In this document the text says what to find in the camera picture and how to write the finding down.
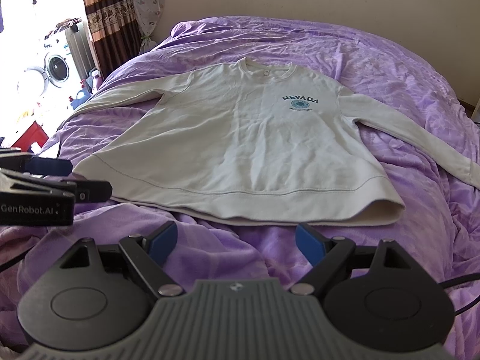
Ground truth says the cream Nevada sweatshirt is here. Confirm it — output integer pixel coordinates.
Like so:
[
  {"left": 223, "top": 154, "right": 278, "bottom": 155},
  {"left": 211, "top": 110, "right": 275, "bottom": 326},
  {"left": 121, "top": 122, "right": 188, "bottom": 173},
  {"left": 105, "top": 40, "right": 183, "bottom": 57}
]
[{"left": 74, "top": 58, "right": 479, "bottom": 227}]

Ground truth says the red box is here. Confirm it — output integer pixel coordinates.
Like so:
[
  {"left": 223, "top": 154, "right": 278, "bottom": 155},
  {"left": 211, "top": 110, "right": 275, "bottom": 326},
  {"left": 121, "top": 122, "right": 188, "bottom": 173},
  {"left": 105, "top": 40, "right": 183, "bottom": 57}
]
[{"left": 10, "top": 121, "right": 49, "bottom": 152}]

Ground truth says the white washing machine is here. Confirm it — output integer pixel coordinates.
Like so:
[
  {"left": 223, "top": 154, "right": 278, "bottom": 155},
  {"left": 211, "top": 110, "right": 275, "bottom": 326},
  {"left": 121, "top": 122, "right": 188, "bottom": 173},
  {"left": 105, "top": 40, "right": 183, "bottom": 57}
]
[{"left": 17, "top": 37, "right": 78, "bottom": 97}]

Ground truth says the purple bed cover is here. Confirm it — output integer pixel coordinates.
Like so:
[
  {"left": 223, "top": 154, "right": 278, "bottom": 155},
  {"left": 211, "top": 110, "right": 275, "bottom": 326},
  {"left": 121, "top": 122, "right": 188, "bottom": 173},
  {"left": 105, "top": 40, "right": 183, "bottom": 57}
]
[{"left": 1, "top": 17, "right": 479, "bottom": 358}]

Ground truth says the grey suitcase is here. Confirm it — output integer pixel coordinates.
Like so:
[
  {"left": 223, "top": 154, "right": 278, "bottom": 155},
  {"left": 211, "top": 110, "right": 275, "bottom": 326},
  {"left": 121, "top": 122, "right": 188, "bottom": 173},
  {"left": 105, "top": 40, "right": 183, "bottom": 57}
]
[{"left": 65, "top": 20, "right": 95, "bottom": 80}]

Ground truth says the brown patterned curtain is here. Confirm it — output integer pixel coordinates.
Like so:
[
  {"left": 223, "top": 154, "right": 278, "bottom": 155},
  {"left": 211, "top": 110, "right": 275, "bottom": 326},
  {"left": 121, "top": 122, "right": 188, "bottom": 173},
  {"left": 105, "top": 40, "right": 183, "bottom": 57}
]
[{"left": 83, "top": 0, "right": 141, "bottom": 77}]

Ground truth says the patterned covered standing fan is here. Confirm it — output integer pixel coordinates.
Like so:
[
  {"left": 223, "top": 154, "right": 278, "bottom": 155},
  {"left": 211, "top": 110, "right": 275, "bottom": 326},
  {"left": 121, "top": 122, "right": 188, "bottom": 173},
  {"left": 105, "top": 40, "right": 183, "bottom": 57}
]
[{"left": 133, "top": 0, "right": 164, "bottom": 55}]

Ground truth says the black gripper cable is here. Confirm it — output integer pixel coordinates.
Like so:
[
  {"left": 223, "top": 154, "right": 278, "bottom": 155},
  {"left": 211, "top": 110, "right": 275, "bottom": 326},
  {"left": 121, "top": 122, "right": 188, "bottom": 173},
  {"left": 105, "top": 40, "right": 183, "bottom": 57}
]
[{"left": 436, "top": 274, "right": 480, "bottom": 314}]

